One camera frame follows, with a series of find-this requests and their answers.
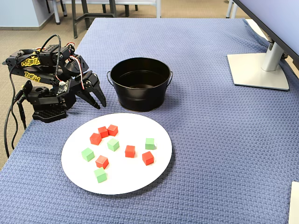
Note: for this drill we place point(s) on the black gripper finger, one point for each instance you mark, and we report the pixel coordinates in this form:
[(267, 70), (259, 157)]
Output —
[(88, 98), (100, 94)]

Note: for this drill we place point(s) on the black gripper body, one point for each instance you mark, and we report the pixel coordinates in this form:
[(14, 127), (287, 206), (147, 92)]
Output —
[(89, 82)]

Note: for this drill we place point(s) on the red cube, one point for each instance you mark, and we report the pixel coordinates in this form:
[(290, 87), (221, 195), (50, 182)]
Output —
[(147, 158), (103, 131), (102, 161), (95, 138), (130, 151), (112, 130)]

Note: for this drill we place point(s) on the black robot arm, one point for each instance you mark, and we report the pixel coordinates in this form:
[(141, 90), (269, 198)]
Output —
[(42, 101)]

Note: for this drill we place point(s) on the white round plate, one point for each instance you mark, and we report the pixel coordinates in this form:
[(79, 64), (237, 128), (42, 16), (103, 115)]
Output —
[(130, 177)]

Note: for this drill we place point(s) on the black metal bucket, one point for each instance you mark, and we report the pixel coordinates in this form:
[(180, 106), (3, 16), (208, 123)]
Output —
[(140, 100)]

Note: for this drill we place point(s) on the green cube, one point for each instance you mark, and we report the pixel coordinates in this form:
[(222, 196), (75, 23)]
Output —
[(87, 154), (100, 174), (149, 143), (113, 144)]

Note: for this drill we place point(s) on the white table leg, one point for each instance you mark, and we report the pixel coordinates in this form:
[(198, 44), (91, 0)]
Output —
[(57, 14)]

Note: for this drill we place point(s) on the dark chair leg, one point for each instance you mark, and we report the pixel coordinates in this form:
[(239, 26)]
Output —
[(127, 11), (64, 9)]

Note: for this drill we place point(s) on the white desk with leg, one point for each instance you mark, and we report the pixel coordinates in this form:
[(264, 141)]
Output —
[(158, 11)]

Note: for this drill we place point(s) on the blue woven tablecloth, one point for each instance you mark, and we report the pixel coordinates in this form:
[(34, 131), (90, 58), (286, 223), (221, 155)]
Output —
[(210, 140)]

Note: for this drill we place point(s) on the light grey chair legs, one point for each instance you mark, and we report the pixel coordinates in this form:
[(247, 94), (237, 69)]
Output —
[(229, 10)]

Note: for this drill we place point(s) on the monitor with silver stand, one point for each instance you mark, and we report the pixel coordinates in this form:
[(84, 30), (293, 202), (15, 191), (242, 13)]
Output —
[(257, 72)]

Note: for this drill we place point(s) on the white flat board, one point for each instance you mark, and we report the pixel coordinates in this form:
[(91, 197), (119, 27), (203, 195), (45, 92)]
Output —
[(294, 203)]

